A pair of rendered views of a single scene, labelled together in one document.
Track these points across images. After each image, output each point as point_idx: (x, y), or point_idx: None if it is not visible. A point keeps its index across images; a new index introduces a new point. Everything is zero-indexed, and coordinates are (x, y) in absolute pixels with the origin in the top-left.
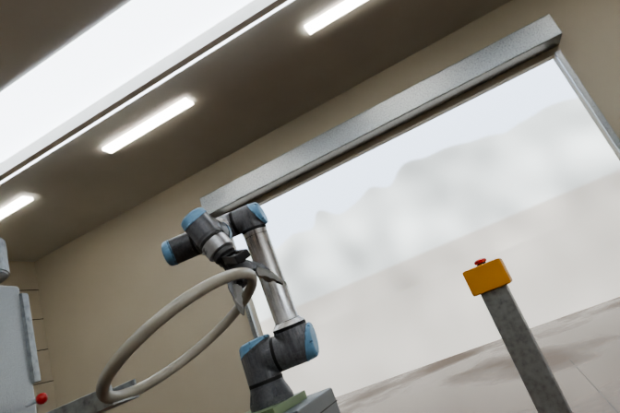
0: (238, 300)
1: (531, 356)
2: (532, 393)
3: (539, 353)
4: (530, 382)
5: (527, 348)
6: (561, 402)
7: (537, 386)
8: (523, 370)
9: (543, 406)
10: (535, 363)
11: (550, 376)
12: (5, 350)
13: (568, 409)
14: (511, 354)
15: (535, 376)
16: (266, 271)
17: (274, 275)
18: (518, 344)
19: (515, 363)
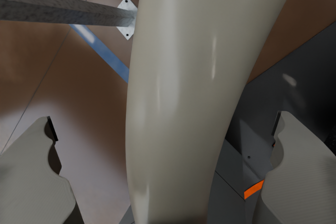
0: (309, 143)
1: None
2: (44, 3)
3: None
4: (36, 1)
5: None
6: None
7: None
8: None
9: (51, 2)
10: None
11: None
12: None
13: None
14: (14, 0)
15: None
16: (6, 189)
17: (15, 142)
18: None
19: (23, 2)
